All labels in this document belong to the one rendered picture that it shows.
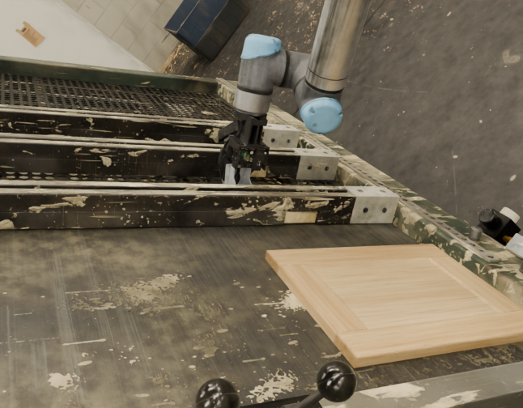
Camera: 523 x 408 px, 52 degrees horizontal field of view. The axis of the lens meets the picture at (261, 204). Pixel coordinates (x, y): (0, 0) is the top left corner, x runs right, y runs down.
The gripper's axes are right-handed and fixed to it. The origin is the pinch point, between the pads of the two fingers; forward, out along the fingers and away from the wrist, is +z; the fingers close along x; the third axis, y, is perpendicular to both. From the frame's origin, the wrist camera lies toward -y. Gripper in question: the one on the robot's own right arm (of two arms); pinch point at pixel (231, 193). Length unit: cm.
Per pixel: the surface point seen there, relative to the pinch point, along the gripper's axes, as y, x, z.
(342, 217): 12.0, 22.9, 0.4
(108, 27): -473, 50, 21
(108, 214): 12.0, -29.6, -0.7
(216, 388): 73, -31, -13
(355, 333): 52, 0, 0
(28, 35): -334, -29, 18
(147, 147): -15.8, -16.3, -5.0
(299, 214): 11.7, 11.6, -0.2
